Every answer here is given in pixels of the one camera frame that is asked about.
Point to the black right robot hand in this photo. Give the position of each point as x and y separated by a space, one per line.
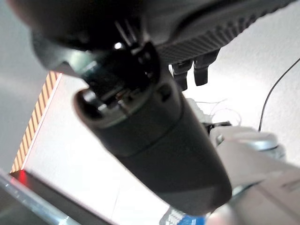
150 145

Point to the blue white package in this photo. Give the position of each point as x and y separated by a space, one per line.
180 216

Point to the silver robot limb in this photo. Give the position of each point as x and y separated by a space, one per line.
257 164

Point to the orange black striped tape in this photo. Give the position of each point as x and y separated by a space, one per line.
37 110

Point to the grey metal rail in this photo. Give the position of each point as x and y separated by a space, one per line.
28 204

